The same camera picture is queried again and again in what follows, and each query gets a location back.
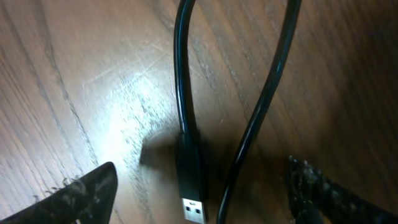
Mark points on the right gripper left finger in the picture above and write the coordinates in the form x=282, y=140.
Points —
x=88, y=199

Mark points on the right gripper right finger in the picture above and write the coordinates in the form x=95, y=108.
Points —
x=313, y=196

